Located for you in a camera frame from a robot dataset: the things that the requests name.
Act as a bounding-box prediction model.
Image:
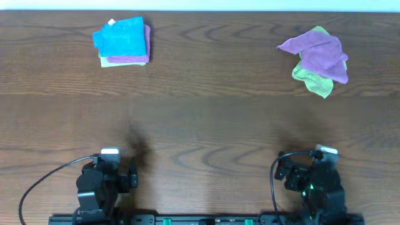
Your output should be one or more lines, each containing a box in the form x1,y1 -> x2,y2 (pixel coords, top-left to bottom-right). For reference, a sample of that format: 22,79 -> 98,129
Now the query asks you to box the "crumpled purple cloth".
277,31 -> 348,84

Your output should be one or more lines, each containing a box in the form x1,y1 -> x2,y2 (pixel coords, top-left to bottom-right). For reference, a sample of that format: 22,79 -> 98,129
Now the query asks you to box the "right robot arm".
270,149 -> 346,224

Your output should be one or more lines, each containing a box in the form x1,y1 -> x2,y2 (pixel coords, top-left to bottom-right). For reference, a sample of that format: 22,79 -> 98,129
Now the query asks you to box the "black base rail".
48,214 -> 365,225

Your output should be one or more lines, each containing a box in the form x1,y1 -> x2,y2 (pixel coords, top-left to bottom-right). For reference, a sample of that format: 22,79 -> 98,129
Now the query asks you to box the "folded purple cloth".
106,25 -> 151,63

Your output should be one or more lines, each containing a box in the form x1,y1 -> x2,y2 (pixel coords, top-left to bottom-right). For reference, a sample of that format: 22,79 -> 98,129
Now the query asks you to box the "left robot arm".
71,154 -> 138,224

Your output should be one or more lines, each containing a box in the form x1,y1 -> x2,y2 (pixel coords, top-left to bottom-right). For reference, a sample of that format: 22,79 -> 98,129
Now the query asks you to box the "blue microfiber cloth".
92,17 -> 146,57

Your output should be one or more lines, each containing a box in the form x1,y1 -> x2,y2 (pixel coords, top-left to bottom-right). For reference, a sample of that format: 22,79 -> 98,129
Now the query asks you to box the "folded green cloth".
98,54 -> 146,68

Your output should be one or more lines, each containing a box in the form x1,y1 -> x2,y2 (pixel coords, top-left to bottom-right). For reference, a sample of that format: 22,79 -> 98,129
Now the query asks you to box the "crumpled green cloth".
292,26 -> 336,98

